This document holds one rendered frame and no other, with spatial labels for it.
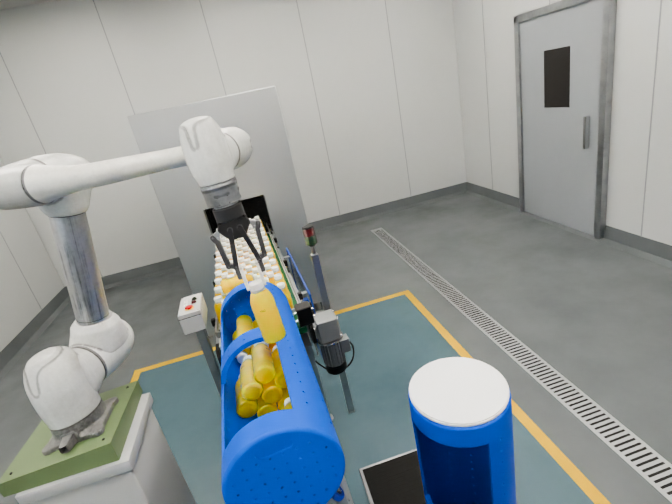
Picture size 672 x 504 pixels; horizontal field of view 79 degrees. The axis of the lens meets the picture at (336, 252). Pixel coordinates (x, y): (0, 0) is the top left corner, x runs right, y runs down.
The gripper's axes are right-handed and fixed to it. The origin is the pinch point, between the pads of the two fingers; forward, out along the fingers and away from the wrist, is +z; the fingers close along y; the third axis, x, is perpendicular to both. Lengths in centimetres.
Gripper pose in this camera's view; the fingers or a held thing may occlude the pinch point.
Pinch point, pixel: (252, 275)
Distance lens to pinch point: 111.3
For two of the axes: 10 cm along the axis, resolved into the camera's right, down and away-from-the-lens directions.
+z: 2.6, 9.0, 3.4
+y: 9.3, -3.3, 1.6
